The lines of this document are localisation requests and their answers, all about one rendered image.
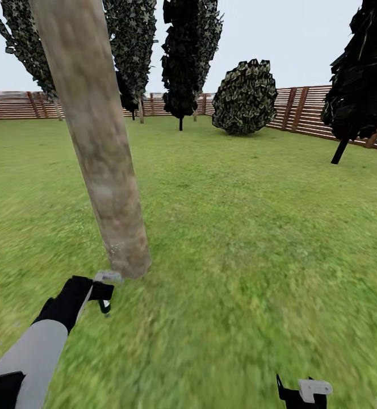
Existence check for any pesticide atomizer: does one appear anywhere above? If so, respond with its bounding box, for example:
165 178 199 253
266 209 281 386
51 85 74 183
98 299 111 314

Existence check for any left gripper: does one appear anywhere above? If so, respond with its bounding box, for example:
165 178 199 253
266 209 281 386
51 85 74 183
91 282 113 301

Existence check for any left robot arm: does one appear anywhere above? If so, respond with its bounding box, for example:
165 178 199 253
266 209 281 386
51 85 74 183
0 269 122 409

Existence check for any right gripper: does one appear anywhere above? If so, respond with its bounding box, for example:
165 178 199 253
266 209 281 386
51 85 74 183
277 375 326 409

